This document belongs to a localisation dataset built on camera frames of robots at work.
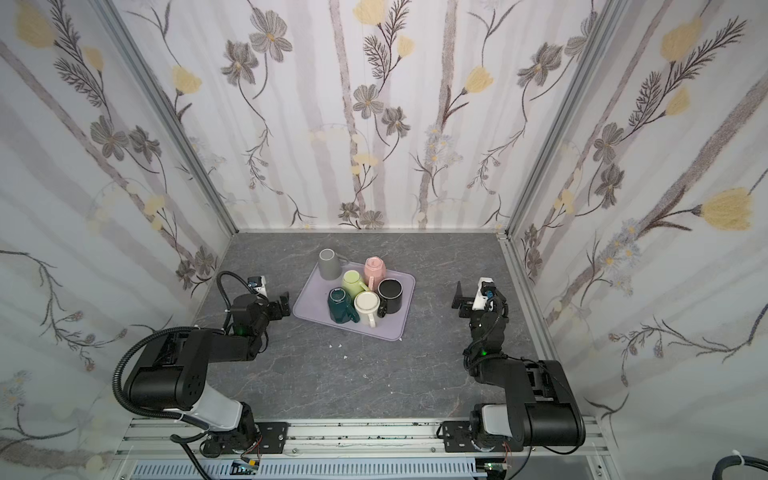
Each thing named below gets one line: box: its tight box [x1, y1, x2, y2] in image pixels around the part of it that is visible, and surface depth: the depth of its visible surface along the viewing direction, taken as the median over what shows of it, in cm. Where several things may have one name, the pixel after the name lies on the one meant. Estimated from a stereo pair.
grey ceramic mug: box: [318, 248, 349, 281], surface depth 103 cm
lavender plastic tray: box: [341, 262, 365, 275], surface depth 109 cm
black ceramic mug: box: [377, 278, 404, 318], surface depth 94 cm
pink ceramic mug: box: [364, 256, 387, 293], surface depth 99 cm
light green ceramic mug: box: [342, 269, 369, 299], surface depth 96 cm
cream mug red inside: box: [354, 291, 381, 328], surface depth 92 cm
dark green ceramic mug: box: [328, 287, 360, 324], surface depth 92 cm
